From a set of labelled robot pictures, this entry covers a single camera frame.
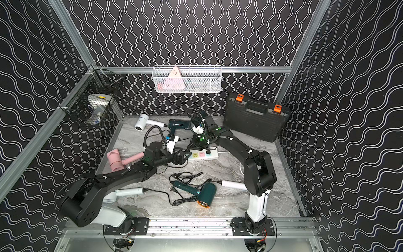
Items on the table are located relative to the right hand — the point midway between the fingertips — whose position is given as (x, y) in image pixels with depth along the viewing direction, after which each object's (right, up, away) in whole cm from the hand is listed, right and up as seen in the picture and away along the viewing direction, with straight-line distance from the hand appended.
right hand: (189, 146), depth 86 cm
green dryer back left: (-12, +14, +24) cm, 30 cm away
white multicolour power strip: (+8, -6, +12) cm, 15 cm away
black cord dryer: (-5, -12, +9) cm, 16 cm away
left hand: (-1, -1, -3) cm, 3 cm away
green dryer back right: (+8, +22, +38) cm, 45 cm away
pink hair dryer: (-44, -9, +6) cm, 45 cm away
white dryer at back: (-35, +17, +28) cm, 48 cm away
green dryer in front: (+9, -23, -5) cm, 25 cm away
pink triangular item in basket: (-9, +35, +3) cm, 37 cm away
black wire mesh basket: (-56, +39, +9) cm, 69 cm away
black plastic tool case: (+40, +15, +7) cm, 44 cm away
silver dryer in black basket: (-47, +23, -4) cm, 53 cm away
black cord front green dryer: (-3, -17, +1) cm, 18 cm away
